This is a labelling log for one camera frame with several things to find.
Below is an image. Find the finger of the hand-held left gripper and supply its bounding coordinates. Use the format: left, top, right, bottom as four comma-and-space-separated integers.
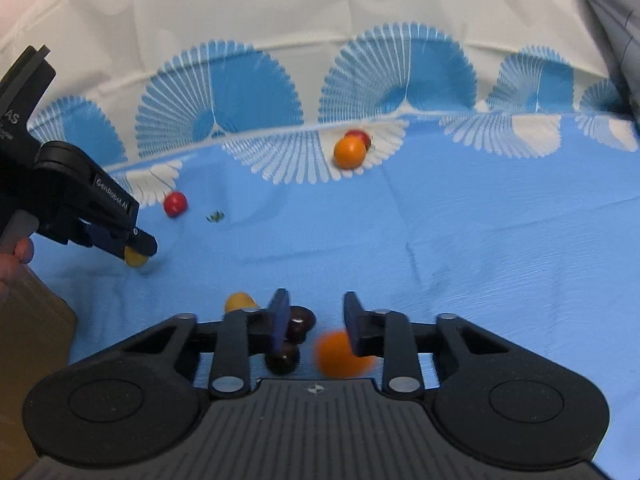
80, 221, 132, 264
86, 170, 159, 261

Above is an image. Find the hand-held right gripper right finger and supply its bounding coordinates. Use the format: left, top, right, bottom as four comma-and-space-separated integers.
342, 291, 507, 395

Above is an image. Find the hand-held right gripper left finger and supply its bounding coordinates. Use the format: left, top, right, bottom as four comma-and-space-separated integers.
119, 288, 292, 397

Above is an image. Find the orange cherry tomato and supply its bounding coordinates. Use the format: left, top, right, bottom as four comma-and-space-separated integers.
314, 331, 378, 380
333, 137, 367, 170

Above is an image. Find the person's left hand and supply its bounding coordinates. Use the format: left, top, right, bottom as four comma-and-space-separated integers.
0, 237, 36, 286

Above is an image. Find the brown box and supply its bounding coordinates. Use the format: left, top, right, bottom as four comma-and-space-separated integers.
0, 264, 78, 467

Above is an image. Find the blue white patterned cloth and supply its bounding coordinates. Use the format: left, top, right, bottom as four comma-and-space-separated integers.
0, 0, 640, 480

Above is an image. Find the red cherry tomato with stem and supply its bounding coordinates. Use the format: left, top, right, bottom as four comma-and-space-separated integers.
345, 129, 373, 151

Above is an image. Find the grey cloth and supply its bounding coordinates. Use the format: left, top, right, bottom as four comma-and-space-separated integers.
557, 0, 640, 126

